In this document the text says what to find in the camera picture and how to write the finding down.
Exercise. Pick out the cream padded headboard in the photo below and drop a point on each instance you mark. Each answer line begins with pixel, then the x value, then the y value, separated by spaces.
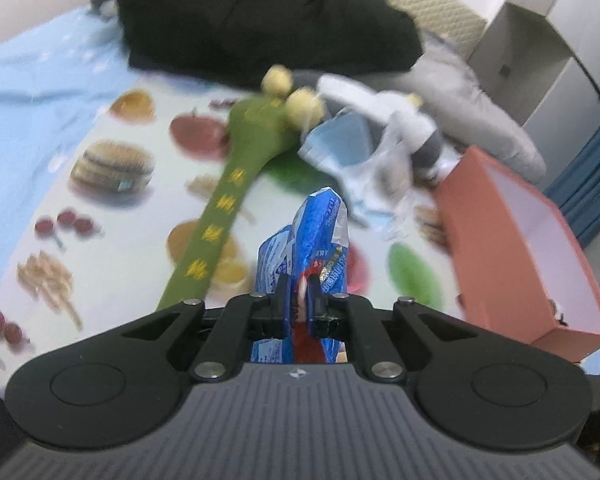
pixel 445 5

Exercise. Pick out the white wardrobe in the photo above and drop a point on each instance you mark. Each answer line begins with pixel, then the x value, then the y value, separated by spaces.
pixel 530 60

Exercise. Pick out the blue face mask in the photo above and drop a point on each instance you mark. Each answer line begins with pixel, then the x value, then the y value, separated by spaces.
pixel 340 145

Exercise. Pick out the grey duvet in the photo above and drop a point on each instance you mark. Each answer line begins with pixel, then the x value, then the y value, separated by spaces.
pixel 480 110

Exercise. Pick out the blue curtain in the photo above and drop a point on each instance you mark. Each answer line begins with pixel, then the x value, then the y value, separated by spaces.
pixel 595 185

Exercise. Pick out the food printed tablecloth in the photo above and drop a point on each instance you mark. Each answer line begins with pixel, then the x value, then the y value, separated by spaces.
pixel 130 210

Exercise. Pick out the blue snack packet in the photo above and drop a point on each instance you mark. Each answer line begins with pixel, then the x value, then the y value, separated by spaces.
pixel 310 240

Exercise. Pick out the black jacket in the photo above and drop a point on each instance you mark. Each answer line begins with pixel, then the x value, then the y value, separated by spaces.
pixel 260 20

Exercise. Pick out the pink cardboard box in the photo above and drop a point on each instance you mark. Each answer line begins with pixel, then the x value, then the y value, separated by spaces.
pixel 490 260

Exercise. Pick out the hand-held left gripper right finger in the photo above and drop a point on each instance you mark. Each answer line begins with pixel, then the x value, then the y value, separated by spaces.
pixel 319 315

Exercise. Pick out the clear plastic bag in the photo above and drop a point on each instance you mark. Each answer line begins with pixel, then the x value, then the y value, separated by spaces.
pixel 390 190

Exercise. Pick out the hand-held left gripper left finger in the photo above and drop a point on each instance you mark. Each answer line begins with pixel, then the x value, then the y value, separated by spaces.
pixel 282 310

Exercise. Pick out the grey white penguin plush toy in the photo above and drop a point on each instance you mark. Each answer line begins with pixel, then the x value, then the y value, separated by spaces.
pixel 430 147

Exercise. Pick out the green plush stick yellow pompoms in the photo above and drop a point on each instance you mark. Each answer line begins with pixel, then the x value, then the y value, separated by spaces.
pixel 215 220

